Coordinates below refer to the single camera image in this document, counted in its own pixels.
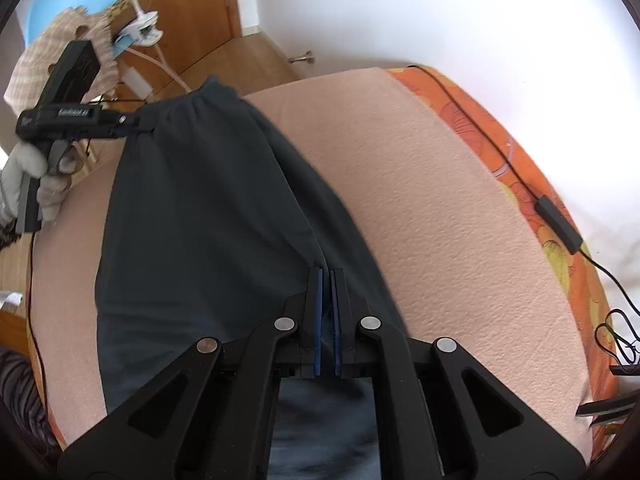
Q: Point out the beige plaid cloth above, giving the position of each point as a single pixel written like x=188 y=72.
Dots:
x=30 y=60

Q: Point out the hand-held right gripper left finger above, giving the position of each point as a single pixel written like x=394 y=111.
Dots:
x=316 y=310

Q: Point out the orange patterned bed sheet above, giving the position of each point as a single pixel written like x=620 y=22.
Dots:
x=475 y=110

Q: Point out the leopard print cloth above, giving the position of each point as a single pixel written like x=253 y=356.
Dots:
x=117 y=10

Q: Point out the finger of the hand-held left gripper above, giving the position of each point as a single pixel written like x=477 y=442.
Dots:
x=134 y=121

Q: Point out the white clip lamp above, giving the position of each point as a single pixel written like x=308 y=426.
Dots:
x=142 y=30

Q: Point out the person's left hand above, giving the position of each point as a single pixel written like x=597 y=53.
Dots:
x=22 y=165

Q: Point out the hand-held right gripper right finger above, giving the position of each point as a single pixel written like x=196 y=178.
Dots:
x=336 y=310

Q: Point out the dark striped clothing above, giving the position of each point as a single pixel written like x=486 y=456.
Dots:
x=20 y=390

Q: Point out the metal door stopper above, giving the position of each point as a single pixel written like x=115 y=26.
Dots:
x=302 y=58

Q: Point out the white power adapter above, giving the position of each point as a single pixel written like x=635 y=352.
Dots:
x=135 y=80

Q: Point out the dark grey pants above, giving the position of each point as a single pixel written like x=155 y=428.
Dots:
x=200 y=210

